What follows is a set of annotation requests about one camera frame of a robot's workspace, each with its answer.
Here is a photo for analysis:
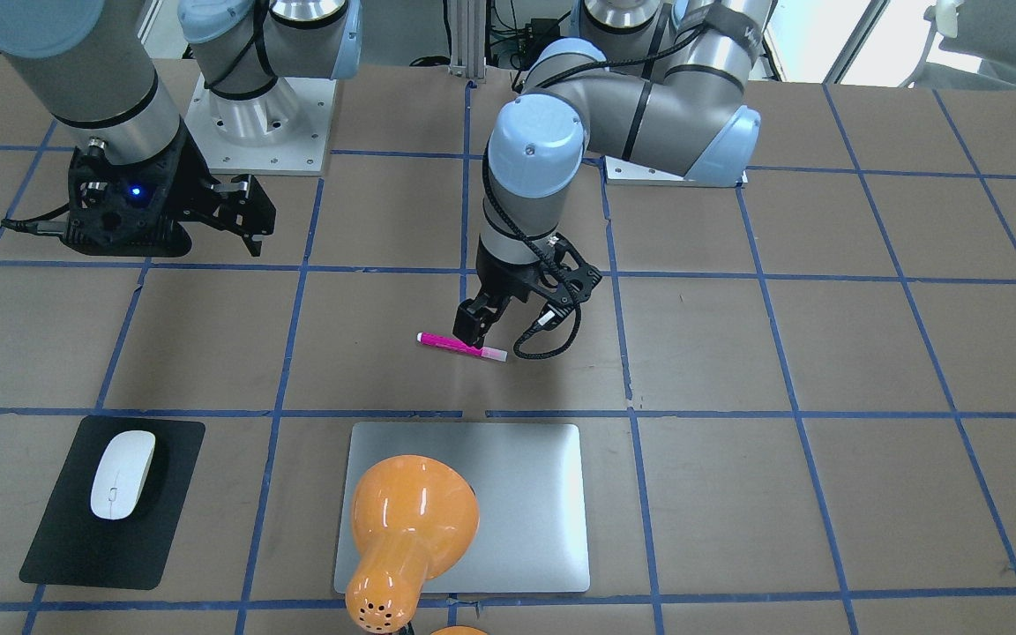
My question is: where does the black mousepad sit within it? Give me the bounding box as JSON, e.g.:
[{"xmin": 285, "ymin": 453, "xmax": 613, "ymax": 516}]
[{"xmin": 18, "ymin": 415, "xmax": 205, "ymax": 590}]

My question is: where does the pink highlighter pen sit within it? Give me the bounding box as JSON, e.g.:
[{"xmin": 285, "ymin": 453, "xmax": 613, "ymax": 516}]
[{"xmin": 415, "ymin": 331, "xmax": 508, "ymax": 362}]

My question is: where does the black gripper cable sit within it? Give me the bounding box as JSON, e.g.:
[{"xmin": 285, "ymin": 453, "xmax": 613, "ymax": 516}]
[{"xmin": 482, "ymin": 158, "xmax": 584, "ymax": 361}]

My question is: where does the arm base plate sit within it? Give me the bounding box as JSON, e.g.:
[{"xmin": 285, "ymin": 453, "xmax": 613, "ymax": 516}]
[
  {"xmin": 184, "ymin": 77, "xmax": 341, "ymax": 176},
  {"xmin": 601, "ymin": 157, "xmax": 749, "ymax": 188}
]

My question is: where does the aluminium frame post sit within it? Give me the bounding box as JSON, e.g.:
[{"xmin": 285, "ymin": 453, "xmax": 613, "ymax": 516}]
[{"xmin": 446, "ymin": 1, "xmax": 488, "ymax": 84}]

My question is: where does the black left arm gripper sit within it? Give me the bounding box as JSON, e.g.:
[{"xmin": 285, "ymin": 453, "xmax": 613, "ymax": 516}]
[{"xmin": 454, "ymin": 233, "xmax": 601, "ymax": 348}]

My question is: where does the orange desk lamp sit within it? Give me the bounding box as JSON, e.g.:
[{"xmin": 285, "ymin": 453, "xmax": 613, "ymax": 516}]
[{"xmin": 344, "ymin": 454, "xmax": 481, "ymax": 634}]

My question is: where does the white computer mouse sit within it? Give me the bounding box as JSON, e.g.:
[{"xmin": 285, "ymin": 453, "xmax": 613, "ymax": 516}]
[{"xmin": 89, "ymin": 430, "xmax": 156, "ymax": 521}]

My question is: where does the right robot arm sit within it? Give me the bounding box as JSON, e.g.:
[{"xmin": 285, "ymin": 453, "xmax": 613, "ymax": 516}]
[{"xmin": 0, "ymin": 1, "xmax": 362, "ymax": 258}]

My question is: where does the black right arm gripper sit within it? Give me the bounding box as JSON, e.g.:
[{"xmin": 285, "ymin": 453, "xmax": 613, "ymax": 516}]
[{"xmin": 62, "ymin": 124, "xmax": 277, "ymax": 258}]

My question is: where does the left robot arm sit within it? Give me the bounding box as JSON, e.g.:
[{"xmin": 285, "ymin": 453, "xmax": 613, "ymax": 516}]
[{"xmin": 452, "ymin": 1, "xmax": 773, "ymax": 347}]

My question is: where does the silver apple laptop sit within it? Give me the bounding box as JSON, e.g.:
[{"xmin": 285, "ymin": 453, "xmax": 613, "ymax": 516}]
[{"xmin": 333, "ymin": 422, "xmax": 590, "ymax": 594}]

